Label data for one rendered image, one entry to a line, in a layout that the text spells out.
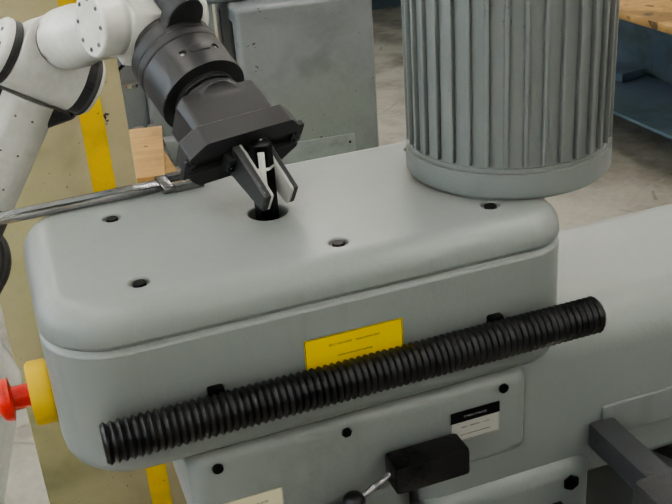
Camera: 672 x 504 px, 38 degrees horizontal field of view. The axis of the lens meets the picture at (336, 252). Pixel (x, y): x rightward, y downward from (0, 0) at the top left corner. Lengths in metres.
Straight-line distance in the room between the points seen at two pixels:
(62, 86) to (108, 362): 0.51
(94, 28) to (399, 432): 0.48
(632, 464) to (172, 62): 0.58
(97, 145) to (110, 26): 1.70
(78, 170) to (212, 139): 1.82
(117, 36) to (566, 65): 0.42
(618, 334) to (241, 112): 0.43
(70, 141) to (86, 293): 1.86
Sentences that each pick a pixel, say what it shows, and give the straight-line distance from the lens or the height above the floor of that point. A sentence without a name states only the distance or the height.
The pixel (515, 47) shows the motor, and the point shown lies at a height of 2.03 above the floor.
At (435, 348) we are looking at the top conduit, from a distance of 0.84.
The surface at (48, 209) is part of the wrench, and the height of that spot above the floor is 1.90.
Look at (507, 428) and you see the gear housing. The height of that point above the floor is 1.67.
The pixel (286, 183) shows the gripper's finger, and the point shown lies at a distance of 0.88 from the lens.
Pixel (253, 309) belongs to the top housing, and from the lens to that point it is 0.79.
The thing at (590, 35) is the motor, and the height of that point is 2.03.
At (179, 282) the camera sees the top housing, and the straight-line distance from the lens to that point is 0.79.
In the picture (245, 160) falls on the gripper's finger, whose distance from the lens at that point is 0.88.
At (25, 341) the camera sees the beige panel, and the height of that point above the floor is 0.90.
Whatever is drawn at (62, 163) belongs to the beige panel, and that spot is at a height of 1.39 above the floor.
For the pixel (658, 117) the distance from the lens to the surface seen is 6.42.
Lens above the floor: 2.24
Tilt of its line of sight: 26 degrees down
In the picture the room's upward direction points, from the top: 4 degrees counter-clockwise
